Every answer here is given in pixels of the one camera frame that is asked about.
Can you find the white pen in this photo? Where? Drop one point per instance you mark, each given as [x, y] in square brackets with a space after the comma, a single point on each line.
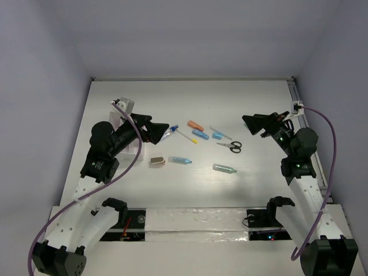
[220, 132]

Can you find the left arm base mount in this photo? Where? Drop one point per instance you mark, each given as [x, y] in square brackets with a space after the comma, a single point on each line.
[130, 225]

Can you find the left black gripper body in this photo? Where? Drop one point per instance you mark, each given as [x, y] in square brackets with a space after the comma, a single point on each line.
[145, 129]

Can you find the white divided organizer tray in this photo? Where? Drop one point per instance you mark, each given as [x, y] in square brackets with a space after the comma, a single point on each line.
[129, 152]

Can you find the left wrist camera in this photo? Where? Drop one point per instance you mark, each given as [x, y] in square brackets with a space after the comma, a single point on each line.
[123, 104]

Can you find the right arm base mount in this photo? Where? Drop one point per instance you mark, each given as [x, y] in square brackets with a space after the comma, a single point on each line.
[262, 224]

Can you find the white yellow cap marker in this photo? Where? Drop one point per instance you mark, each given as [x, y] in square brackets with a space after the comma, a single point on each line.
[187, 137]

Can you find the black handled scissors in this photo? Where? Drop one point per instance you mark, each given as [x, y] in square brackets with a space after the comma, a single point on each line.
[234, 146]

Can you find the blue highlighter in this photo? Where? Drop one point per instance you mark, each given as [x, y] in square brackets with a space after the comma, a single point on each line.
[179, 160]
[200, 134]

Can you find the light blue eraser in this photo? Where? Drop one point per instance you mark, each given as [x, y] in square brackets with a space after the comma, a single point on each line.
[217, 136]

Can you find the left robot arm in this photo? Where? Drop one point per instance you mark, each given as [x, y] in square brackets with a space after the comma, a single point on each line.
[83, 222]

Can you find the blue cap spray bottle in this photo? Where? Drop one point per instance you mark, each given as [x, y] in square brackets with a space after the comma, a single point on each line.
[169, 132]

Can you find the green uncapped highlighter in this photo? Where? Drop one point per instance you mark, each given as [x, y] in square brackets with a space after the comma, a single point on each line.
[224, 169]

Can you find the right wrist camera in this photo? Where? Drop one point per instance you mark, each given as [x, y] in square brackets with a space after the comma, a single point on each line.
[297, 109]

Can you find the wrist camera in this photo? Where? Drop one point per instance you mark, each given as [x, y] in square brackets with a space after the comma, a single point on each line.
[297, 109]
[123, 104]

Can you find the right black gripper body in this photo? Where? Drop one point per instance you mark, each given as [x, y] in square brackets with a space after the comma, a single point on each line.
[276, 122]

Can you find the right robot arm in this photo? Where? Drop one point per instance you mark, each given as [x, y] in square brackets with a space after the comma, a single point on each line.
[321, 247]

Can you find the aluminium side rail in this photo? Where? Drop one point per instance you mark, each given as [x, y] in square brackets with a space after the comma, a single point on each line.
[305, 144]

